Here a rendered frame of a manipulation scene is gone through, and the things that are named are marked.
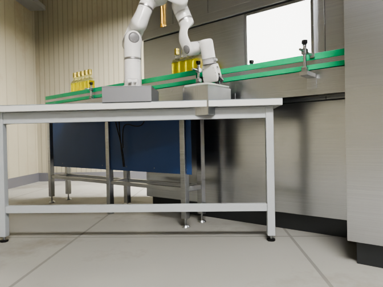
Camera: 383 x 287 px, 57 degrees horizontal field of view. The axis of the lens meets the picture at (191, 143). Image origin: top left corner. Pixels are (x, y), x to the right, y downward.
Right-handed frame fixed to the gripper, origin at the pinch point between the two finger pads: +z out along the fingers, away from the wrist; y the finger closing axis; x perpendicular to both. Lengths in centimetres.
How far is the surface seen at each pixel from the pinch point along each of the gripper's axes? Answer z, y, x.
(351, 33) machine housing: -17, -74, 0
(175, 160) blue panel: 40, 34, 6
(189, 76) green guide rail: -10.3, 21.2, -7.4
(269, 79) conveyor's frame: -1.6, -28.3, -12.6
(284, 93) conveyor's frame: 6.3, -36.6, -10.5
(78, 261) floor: 60, 28, 89
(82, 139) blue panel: 26, 135, 2
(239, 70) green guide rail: -8.3, -8.6, -16.4
